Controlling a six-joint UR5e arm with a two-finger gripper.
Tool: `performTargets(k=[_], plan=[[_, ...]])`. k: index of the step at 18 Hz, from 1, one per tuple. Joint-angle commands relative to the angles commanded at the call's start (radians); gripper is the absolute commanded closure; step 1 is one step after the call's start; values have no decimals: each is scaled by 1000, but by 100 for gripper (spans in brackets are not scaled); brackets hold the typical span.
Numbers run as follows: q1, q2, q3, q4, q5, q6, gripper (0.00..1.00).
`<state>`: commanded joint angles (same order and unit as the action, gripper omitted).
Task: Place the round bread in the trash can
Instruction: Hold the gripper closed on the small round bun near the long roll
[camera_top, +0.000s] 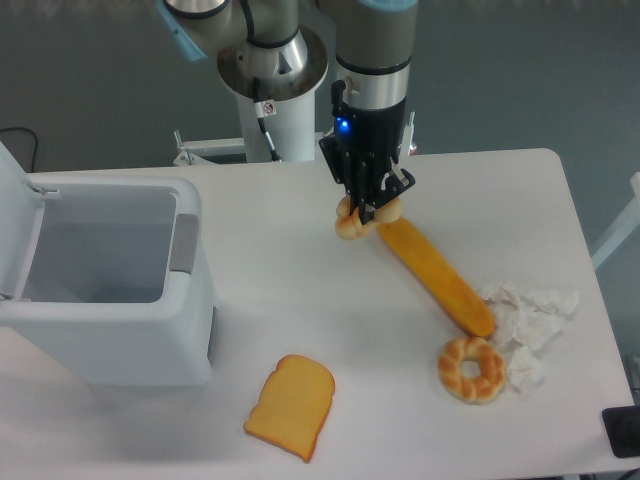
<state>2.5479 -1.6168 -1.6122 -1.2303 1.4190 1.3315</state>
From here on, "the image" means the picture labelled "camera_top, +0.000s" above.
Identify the long baguette bread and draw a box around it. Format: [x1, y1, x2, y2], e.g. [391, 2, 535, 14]
[377, 217, 495, 337]

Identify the white table clamp bracket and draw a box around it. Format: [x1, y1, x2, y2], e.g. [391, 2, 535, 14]
[172, 130, 331, 167]

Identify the small crumpled white tissue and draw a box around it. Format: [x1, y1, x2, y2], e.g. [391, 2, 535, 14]
[507, 346, 544, 398]

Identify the braided ring bread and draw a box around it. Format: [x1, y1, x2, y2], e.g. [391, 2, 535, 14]
[437, 337, 506, 405]

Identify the white frame at right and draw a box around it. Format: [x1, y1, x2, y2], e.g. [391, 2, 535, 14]
[591, 172, 639, 270]

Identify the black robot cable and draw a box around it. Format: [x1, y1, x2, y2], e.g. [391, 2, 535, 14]
[252, 79, 284, 163]

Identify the black device at edge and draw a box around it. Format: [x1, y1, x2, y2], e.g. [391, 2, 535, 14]
[601, 405, 640, 458]

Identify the black floor cable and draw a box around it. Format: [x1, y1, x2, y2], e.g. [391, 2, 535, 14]
[0, 126, 40, 169]

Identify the toast bread slice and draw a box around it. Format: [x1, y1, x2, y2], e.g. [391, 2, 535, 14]
[243, 354, 335, 463]

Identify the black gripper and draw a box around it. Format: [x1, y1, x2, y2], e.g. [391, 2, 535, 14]
[319, 80, 415, 224]

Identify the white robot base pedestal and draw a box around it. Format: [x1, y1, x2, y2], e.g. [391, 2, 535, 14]
[235, 92, 316, 163]

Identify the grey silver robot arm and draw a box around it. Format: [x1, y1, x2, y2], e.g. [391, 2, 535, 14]
[158, 1, 418, 238]

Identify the round braided bread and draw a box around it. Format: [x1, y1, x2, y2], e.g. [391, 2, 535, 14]
[335, 196, 403, 240]

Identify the white trash can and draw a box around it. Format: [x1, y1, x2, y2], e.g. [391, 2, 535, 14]
[1, 150, 216, 386]

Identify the white clamp post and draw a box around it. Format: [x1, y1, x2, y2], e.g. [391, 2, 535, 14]
[400, 111, 417, 156]

